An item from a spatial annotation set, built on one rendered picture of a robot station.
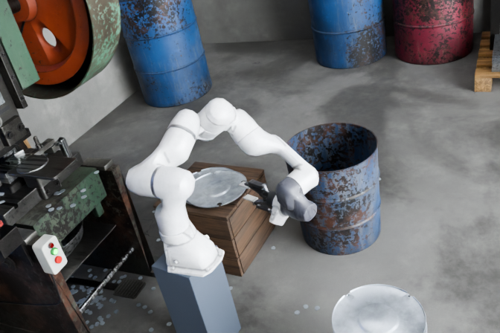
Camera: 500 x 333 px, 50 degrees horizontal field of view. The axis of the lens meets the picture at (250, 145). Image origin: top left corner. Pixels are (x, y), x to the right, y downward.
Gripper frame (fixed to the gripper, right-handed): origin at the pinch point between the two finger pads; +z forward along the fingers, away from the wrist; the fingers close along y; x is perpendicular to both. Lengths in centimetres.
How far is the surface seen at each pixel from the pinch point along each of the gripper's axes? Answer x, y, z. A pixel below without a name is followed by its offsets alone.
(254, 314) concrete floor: 23, -45, -11
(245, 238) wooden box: 2.9, -26.9, 10.7
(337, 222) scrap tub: -26.0, -26.6, -21.0
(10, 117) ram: 64, 61, 44
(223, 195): 2.9, -4.2, 16.0
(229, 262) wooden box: 13.4, -33.4, 12.7
